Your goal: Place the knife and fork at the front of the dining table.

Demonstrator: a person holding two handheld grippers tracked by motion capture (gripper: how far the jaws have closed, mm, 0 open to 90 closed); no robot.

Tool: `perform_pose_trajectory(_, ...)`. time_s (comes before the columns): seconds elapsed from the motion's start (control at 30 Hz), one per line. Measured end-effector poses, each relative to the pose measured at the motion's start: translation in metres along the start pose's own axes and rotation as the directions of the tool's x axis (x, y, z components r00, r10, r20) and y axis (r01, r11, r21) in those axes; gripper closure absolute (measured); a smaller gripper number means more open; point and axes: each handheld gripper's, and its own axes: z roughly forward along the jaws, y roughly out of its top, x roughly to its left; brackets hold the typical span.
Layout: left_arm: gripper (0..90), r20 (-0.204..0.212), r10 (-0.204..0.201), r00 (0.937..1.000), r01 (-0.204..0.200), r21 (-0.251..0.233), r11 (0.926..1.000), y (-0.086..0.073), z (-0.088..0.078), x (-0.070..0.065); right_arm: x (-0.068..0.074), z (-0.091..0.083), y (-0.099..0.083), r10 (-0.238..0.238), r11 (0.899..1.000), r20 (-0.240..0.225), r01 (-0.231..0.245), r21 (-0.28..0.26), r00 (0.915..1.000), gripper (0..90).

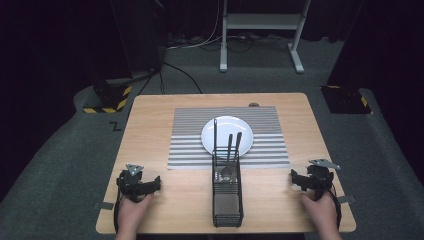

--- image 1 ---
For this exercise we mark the grey tape piece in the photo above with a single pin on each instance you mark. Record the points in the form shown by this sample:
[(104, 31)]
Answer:
[(103, 205), (346, 199)]

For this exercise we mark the small dark round disc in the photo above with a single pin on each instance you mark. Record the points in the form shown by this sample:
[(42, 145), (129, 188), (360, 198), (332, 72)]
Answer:
[(254, 104)]

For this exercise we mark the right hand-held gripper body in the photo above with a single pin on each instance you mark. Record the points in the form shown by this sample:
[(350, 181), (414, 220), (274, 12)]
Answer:
[(320, 178)]

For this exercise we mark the person's left hand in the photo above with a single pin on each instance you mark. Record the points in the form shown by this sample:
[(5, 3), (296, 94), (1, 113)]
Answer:
[(133, 213)]

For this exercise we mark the white round plate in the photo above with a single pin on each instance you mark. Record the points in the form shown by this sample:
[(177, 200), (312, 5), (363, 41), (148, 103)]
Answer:
[(226, 126)]

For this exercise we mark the person's right hand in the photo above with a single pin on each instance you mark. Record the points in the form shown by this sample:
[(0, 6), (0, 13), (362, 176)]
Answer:
[(321, 211)]

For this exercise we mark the grey striped placemat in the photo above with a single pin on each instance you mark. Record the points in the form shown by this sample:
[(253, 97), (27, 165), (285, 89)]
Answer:
[(190, 146)]

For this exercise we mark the black stand with hazard-striped base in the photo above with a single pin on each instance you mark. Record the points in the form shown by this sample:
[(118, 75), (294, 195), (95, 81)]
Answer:
[(345, 100), (113, 96)]

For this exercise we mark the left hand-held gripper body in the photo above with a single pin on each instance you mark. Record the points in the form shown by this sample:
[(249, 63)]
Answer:
[(128, 185)]

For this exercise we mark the white metal stand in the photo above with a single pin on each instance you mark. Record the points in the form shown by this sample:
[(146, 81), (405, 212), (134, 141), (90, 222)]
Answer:
[(261, 21)]

